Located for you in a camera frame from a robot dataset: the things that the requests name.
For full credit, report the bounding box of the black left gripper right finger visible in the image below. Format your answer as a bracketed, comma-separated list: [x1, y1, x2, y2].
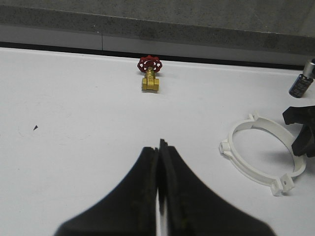
[158, 139, 275, 236]

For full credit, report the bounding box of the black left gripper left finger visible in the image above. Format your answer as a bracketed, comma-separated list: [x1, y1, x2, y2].
[55, 147, 158, 236]

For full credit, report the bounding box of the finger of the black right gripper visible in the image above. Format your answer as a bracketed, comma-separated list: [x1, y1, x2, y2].
[291, 125, 315, 157]
[283, 106, 315, 125]

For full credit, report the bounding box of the white half-ring pipe clamp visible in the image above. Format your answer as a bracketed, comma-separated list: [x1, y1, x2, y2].
[249, 112, 306, 196]
[219, 121, 284, 196]

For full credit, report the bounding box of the black cylindrical capacitor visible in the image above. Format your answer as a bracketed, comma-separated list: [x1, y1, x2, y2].
[289, 59, 315, 98]

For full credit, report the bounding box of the grey stone counter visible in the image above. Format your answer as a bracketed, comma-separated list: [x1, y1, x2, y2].
[0, 0, 315, 65]

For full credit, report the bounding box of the brass valve red handwheel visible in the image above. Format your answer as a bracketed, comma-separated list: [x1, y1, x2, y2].
[137, 55, 162, 92]

